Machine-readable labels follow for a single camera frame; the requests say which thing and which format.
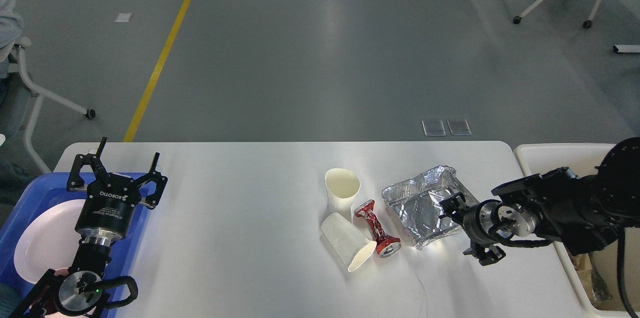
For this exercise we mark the upright white paper cup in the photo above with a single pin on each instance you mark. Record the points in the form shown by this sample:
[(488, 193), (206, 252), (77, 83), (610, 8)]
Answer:
[(342, 186)]

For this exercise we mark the clear floor plate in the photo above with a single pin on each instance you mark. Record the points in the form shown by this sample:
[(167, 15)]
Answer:
[(459, 127), (434, 128)]

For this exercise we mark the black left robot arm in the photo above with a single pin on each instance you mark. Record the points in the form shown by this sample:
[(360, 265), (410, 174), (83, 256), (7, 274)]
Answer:
[(85, 291)]

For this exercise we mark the pink ribbed mug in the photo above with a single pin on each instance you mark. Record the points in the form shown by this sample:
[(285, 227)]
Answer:
[(57, 273)]

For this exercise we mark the white bar base right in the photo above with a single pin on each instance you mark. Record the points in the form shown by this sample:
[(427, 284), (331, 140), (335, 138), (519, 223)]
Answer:
[(626, 48)]

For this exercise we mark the blue plastic tray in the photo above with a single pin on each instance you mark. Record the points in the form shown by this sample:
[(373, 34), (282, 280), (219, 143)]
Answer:
[(40, 195)]

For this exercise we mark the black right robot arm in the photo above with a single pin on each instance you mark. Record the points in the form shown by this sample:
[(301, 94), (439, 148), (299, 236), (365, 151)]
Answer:
[(585, 214)]

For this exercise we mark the clear floor plate left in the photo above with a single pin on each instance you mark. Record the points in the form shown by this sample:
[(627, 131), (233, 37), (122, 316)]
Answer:
[(434, 128)]

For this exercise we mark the brown paper sheet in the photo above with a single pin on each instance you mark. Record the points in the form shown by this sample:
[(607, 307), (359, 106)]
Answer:
[(586, 282)]

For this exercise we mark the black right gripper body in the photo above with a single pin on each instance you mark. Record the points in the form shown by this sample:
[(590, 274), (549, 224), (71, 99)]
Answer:
[(478, 220)]

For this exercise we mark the beige plastic bin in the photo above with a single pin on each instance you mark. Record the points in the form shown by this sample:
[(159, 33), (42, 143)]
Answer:
[(583, 158)]

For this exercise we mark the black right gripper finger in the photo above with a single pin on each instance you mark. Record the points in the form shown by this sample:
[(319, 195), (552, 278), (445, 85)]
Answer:
[(485, 254), (455, 207)]

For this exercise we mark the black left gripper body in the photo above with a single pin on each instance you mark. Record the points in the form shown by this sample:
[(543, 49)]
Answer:
[(107, 210)]

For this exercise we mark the white paper cup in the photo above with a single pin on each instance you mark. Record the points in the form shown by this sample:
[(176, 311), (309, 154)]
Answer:
[(352, 247), (342, 186)]

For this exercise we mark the pink plate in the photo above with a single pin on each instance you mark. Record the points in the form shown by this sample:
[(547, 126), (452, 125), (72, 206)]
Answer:
[(49, 242)]

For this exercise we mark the clear floor plate right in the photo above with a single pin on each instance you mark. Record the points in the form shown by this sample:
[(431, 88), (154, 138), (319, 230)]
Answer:
[(459, 127)]

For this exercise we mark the brown paper ball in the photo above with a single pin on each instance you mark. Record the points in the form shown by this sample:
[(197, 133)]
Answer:
[(581, 263)]

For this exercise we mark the crushed red soda can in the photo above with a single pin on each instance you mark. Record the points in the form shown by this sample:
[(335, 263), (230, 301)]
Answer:
[(385, 244)]

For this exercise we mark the grey green mug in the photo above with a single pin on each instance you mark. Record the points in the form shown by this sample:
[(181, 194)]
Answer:
[(10, 299)]

